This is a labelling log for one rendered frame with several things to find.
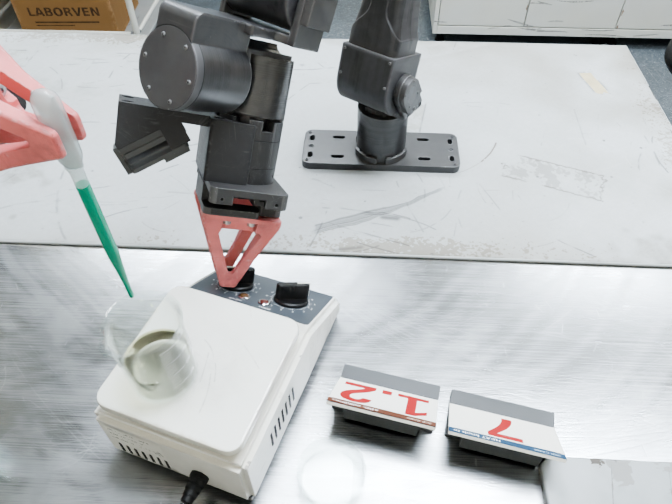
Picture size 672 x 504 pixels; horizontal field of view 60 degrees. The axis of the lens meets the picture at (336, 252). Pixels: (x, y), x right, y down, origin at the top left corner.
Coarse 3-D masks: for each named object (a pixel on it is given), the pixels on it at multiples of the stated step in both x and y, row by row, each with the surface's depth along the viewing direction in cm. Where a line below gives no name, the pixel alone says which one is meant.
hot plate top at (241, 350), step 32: (192, 288) 49; (192, 320) 47; (224, 320) 47; (256, 320) 47; (288, 320) 47; (224, 352) 45; (256, 352) 45; (288, 352) 45; (128, 384) 43; (224, 384) 43; (256, 384) 43; (128, 416) 42; (160, 416) 41; (192, 416) 41; (224, 416) 41; (256, 416) 42; (224, 448) 40
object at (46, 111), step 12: (36, 96) 25; (48, 96) 25; (36, 108) 25; (48, 108) 25; (60, 108) 26; (48, 120) 26; (60, 120) 26; (60, 132) 26; (72, 144) 27; (72, 156) 28; (72, 168) 28
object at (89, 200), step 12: (84, 192) 30; (84, 204) 30; (96, 204) 31; (96, 216) 31; (96, 228) 32; (108, 228) 32; (108, 240) 33; (108, 252) 33; (120, 264) 34; (120, 276) 35
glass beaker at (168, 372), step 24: (120, 312) 40; (144, 312) 42; (168, 312) 42; (120, 336) 41; (168, 336) 37; (120, 360) 38; (144, 360) 38; (168, 360) 39; (192, 360) 42; (144, 384) 40; (168, 384) 40; (192, 384) 43
